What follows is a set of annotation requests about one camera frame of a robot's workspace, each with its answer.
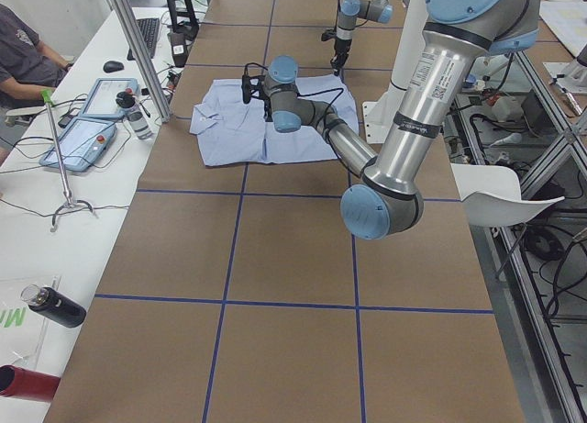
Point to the teach pendant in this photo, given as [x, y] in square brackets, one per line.
[84, 141]
[101, 100]

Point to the lower teach pendant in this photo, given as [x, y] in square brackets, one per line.
[84, 141]

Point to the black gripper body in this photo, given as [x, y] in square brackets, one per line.
[267, 103]
[340, 45]

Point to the upper teach pendant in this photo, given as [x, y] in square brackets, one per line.
[101, 100]

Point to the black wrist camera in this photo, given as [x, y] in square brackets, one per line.
[252, 87]
[328, 35]

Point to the white camera pillar with base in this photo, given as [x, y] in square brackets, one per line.
[378, 116]

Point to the light blue striped shirt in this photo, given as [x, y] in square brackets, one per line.
[229, 131]

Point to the black computer mouse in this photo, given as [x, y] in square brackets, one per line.
[113, 66]

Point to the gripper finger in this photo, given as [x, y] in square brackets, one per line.
[336, 68]

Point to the aluminium frame post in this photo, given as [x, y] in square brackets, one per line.
[139, 49]

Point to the black keyboard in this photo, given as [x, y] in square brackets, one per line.
[150, 30]

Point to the black thermos bottle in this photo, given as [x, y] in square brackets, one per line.
[53, 305]

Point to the red bottle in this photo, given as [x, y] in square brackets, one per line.
[20, 383]

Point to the metal stand with green tip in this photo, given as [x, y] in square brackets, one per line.
[71, 204]

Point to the seated person in grey shirt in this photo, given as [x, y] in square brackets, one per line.
[28, 65]

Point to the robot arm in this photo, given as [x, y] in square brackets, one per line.
[456, 33]
[348, 12]

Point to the clear water bottle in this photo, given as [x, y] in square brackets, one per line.
[135, 117]

